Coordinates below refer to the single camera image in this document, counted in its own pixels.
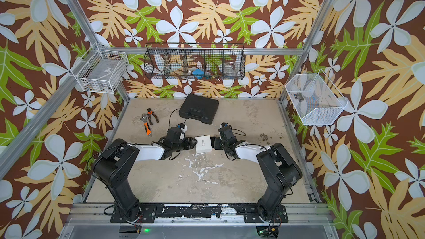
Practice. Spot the blue object in basket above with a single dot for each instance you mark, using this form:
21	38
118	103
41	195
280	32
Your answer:
198	74

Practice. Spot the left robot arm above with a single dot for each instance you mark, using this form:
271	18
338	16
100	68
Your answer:
116	162

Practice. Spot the silver wrench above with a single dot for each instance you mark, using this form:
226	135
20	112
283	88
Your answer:
144	118

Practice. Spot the orange black pliers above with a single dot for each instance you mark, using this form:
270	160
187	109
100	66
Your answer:
151	114

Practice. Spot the black plastic tool case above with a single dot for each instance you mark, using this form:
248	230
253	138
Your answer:
199	108

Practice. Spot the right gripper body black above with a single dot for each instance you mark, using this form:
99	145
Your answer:
224	145

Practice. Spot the dark object in mesh basket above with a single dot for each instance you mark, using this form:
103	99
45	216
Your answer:
298	97

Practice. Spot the white drawer jewelry box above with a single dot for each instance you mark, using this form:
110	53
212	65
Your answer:
203	144

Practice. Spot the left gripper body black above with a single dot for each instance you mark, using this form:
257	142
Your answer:
175	146

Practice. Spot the white wire basket left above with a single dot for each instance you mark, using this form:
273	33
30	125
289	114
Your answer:
100	70

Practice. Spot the white mesh basket right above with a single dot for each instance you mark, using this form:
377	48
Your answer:
323	102

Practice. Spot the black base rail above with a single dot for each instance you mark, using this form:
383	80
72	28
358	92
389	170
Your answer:
149	212

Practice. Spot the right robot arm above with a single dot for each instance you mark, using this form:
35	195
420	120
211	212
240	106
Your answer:
279	169

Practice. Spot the black wire basket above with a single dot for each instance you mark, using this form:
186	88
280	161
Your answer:
217	61

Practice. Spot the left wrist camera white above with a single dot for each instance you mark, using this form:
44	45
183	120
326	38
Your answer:
182	127

